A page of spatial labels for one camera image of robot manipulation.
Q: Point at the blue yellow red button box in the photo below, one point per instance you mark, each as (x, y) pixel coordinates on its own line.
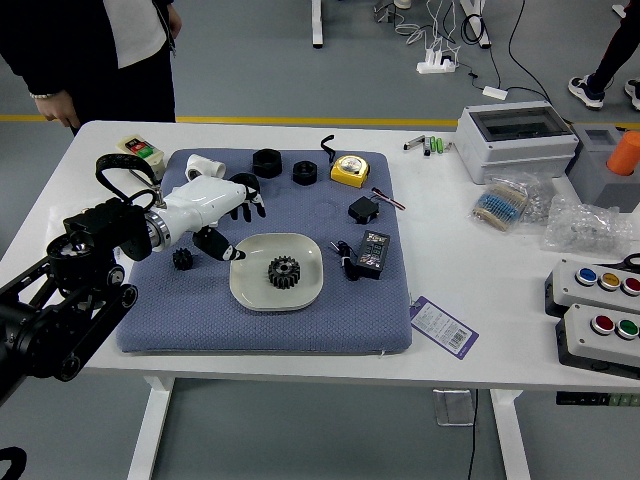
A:
(567, 285)

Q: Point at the clear plastic sheet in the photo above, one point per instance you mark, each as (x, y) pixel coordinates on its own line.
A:
(56, 222)

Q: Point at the small black gear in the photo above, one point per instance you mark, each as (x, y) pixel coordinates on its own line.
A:
(182, 261)

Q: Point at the white square plate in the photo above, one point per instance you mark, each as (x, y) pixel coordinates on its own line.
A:
(305, 290)

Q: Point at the beige red-green switch box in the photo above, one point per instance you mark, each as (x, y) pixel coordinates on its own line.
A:
(137, 146)

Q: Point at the white pipe tee fitting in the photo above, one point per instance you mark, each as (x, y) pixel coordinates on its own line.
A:
(202, 162)

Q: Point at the white power strip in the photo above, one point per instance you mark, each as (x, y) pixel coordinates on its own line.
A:
(435, 66)

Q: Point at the yellow tape measure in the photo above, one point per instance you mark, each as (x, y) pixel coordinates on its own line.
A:
(350, 170)

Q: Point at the large black gear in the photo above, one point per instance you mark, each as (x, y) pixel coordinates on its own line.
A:
(285, 272)

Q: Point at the white table leg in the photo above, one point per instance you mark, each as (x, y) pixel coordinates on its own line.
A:
(512, 440)
(150, 430)

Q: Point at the silver box under table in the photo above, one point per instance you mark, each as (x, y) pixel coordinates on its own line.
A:
(452, 407)

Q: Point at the black desk control panel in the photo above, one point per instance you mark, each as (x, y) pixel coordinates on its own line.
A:
(595, 399)

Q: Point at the orange cylinder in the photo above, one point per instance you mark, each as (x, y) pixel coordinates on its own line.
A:
(625, 155)

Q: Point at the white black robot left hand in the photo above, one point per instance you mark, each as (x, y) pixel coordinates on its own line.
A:
(200, 205)

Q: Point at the person's right hand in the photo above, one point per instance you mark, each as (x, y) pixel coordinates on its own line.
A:
(52, 107)

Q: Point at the red green button box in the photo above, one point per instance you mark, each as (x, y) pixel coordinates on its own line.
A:
(580, 340)

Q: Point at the white background desk leg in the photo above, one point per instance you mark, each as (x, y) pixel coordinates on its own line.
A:
(317, 25)
(477, 25)

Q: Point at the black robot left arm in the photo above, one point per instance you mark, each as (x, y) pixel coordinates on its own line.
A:
(100, 230)

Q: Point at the bag of blue resistors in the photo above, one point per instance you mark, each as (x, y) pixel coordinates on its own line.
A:
(500, 205)

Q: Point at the small black hex nut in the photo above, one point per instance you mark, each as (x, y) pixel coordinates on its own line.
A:
(305, 175)

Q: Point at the bag of metal screws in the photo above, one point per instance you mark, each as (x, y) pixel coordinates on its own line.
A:
(542, 202)

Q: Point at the large black hex nut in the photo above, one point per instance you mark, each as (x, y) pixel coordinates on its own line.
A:
(241, 178)
(267, 165)

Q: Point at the grey electrical distribution box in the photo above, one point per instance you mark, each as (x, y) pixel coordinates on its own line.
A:
(515, 150)

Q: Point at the blue-grey cushion mat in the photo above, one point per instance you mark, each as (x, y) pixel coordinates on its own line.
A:
(280, 330)

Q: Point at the person in dark jacket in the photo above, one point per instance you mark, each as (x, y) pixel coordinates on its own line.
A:
(75, 45)

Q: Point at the purple barcode tag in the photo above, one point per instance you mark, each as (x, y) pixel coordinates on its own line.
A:
(442, 327)

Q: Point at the clear bubble wrap bag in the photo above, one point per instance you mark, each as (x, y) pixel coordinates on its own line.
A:
(585, 225)

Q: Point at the small white floor adapter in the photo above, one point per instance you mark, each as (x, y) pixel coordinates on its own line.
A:
(495, 92)

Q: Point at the grey foam block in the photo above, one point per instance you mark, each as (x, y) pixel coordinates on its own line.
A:
(597, 175)

